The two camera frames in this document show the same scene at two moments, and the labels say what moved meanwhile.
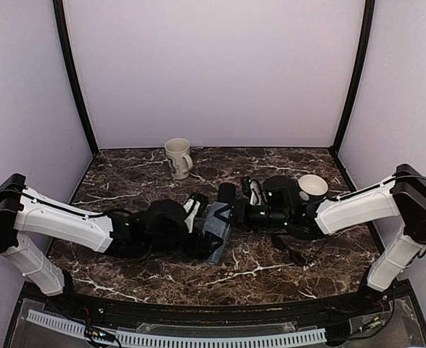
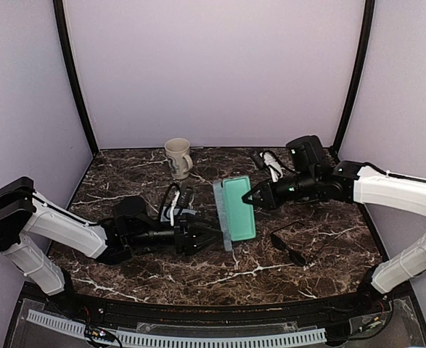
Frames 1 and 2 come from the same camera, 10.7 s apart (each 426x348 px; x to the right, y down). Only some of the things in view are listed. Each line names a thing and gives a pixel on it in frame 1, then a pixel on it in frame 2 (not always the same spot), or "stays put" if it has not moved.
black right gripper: (239, 214) to (269, 199)
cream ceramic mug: (180, 162) stays put
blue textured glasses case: (216, 227) to (236, 215)
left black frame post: (58, 8) stays put
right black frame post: (365, 45) stays put
